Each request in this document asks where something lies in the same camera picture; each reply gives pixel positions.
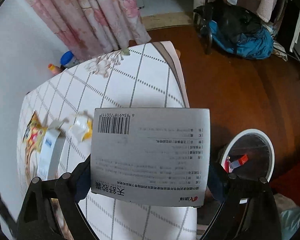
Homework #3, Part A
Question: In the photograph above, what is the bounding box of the blue lid plastic jar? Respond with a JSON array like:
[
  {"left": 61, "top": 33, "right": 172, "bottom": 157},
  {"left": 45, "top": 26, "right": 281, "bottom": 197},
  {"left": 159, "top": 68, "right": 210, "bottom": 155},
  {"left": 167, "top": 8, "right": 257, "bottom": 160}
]
[{"left": 60, "top": 51, "right": 79, "bottom": 68}]

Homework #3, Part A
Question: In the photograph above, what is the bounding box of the white round trash bin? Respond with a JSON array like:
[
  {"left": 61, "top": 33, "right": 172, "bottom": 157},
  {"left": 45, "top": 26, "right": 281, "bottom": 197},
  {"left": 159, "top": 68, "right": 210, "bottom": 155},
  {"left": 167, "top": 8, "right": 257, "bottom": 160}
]
[{"left": 218, "top": 128, "right": 275, "bottom": 181}]

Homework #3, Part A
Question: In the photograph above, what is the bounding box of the red cola can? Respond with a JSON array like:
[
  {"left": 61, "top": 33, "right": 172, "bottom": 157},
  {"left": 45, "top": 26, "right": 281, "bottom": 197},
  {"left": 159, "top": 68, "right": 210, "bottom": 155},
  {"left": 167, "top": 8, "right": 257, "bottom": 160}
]
[{"left": 224, "top": 156, "right": 230, "bottom": 173}]

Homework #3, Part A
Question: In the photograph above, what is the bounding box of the pink floral curtain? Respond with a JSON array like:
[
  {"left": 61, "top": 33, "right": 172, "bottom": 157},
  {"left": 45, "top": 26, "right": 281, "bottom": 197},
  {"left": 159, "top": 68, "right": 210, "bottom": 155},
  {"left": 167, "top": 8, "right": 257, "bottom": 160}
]
[{"left": 25, "top": 0, "right": 151, "bottom": 60}]

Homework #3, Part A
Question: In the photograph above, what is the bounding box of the orange cap bottle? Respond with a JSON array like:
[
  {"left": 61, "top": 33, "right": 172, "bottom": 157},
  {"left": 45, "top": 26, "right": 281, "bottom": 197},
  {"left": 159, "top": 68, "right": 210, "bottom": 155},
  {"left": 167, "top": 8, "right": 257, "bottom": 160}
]
[{"left": 47, "top": 63, "right": 62, "bottom": 75}]

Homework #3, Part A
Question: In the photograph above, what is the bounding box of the blue white milk carton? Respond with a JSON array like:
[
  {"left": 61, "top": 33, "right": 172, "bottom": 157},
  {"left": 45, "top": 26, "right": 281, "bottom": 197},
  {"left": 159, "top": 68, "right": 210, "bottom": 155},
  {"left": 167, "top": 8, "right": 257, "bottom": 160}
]
[{"left": 229, "top": 154, "right": 249, "bottom": 170}]

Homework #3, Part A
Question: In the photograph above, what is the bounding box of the white blue slim box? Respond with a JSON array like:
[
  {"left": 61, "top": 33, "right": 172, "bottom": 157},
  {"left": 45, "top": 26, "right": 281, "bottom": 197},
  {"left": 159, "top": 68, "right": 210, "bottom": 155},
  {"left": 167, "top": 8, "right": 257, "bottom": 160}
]
[{"left": 37, "top": 120, "right": 65, "bottom": 180}]

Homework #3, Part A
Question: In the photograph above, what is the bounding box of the colourful snack wrapper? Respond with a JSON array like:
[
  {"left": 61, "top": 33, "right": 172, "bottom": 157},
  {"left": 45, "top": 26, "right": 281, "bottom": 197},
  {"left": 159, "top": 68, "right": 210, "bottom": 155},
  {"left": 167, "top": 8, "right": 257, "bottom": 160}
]
[{"left": 23, "top": 111, "right": 47, "bottom": 154}]

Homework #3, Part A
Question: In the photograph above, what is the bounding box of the green white medicine box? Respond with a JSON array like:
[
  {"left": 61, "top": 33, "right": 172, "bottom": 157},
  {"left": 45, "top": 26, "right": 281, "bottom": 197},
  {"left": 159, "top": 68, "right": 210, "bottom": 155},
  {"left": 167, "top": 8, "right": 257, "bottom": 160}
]
[{"left": 90, "top": 108, "right": 211, "bottom": 207}]

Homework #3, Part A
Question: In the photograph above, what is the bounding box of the light blue bed sheet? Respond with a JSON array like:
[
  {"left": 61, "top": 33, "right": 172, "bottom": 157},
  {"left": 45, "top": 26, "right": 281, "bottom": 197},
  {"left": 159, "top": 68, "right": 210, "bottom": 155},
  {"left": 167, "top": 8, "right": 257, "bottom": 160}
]
[{"left": 279, "top": 206, "right": 300, "bottom": 239}]

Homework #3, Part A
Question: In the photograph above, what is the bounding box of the white yellow wrapper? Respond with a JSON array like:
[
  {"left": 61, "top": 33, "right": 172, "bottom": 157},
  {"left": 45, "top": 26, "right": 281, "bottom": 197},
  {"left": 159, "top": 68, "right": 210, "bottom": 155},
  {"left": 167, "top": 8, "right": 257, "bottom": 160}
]
[{"left": 64, "top": 112, "right": 93, "bottom": 143}]

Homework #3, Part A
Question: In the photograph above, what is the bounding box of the white checked floral tablecloth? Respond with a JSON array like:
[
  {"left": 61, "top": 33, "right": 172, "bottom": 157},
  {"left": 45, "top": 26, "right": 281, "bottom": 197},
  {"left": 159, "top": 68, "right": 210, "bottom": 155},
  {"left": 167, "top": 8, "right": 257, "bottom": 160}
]
[{"left": 17, "top": 42, "right": 197, "bottom": 239}]

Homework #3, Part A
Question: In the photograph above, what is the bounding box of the blue black clothes pile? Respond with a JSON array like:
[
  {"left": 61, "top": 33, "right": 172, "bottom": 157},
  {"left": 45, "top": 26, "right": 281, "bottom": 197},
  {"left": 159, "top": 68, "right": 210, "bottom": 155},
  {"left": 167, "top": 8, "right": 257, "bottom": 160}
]
[{"left": 193, "top": 0, "right": 273, "bottom": 60}]

